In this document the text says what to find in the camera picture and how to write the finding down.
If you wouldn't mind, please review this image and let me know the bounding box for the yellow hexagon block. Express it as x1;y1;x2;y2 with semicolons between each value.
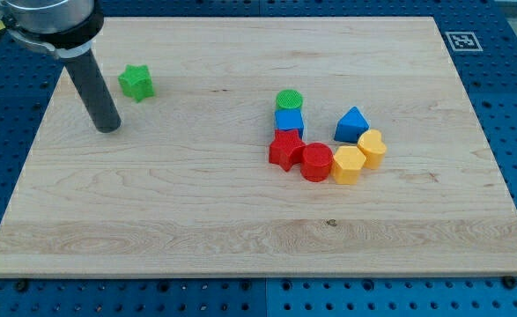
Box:
331;145;366;185

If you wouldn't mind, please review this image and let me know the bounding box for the wooden board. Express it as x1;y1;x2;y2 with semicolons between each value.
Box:
0;17;517;279

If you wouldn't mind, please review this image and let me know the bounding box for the red star block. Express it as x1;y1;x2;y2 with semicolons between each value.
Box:
269;129;306;172

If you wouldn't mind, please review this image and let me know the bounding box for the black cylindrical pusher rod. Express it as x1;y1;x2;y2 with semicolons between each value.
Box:
63;49;122;133

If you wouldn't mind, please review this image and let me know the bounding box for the yellow heart block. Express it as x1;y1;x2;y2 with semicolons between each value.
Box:
358;129;388;169

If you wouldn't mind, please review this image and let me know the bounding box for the white fiducial marker tag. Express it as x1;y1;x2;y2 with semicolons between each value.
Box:
446;31;483;52

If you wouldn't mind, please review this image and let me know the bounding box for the red cylinder block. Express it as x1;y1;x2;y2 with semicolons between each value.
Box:
300;143;333;182

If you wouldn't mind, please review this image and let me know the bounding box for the blue cube block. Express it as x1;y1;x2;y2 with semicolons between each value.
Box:
275;109;304;137

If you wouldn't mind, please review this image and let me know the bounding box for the blue triangle block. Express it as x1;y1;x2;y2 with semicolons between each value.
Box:
334;107;370;144

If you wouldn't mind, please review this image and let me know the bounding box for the green star block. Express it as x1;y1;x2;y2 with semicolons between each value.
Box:
118;64;155;102

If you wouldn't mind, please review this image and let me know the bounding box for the green cylinder block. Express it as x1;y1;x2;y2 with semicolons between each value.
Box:
275;89;303;110

